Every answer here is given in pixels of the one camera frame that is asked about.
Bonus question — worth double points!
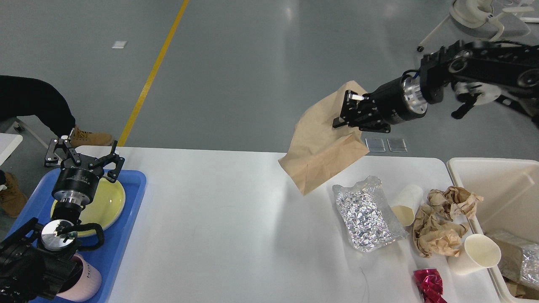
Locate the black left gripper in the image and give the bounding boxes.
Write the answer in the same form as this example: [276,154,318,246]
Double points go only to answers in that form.
[44,136,125,206]

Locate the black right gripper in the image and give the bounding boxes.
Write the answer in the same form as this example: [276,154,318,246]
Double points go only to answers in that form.
[333,75,428,133]

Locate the yellow plastic plate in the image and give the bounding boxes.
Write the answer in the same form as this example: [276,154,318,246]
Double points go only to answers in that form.
[42,178,125,239]

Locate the brown paper bag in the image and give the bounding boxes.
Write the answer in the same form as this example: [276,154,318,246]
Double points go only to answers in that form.
[279,81,369,196]

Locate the white paper cup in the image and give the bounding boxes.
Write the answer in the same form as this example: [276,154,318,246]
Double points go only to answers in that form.
[390,184,425,227]
[447,234,501,275]

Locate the pink ribbed mug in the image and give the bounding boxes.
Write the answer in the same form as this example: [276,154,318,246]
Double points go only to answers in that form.
[57,253,102,302]

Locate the red snack wrapper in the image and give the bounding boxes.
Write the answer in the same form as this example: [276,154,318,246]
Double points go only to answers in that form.
[413,268,447,303]

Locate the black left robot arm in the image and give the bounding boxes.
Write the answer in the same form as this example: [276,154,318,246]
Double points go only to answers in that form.
[0,138,125,303]

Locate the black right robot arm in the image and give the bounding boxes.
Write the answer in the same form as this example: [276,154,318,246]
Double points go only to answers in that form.
[332,40,538,133]

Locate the tan work boot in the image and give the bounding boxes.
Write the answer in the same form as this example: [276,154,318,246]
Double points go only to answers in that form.
[0,171,28,218]
[71,126,114,148]

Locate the left metal floor plate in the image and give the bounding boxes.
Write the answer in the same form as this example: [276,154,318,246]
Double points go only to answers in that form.
[365,138,386,153]

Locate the metal floor plate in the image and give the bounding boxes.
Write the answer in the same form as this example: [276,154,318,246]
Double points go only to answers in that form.
[387,138,408,153]
[365,138,386,153]

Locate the right metal floor plate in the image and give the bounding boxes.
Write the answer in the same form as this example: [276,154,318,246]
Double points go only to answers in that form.
[387,138,408,153]

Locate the person in black clothes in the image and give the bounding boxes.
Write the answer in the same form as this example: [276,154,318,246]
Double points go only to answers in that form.
[0,75,76,137]

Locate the blue plastic tray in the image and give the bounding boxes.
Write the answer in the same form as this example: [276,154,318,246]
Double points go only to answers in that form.
[6,168,147,303]

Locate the white paper scrap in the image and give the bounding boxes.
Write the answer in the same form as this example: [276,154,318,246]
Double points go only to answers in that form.
[111,40,128,49]

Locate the crumpled brown paper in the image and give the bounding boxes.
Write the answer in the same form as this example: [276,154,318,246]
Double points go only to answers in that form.
[412,186,484,258]

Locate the beige plastic bin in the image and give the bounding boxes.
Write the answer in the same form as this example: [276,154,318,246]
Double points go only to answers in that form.
[446,157,539,303]

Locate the white office chair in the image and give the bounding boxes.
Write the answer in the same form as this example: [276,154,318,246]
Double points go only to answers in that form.
[416,0,538,53]

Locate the wrapped package in bin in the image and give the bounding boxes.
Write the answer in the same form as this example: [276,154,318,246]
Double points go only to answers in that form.
[486,229,539,291]

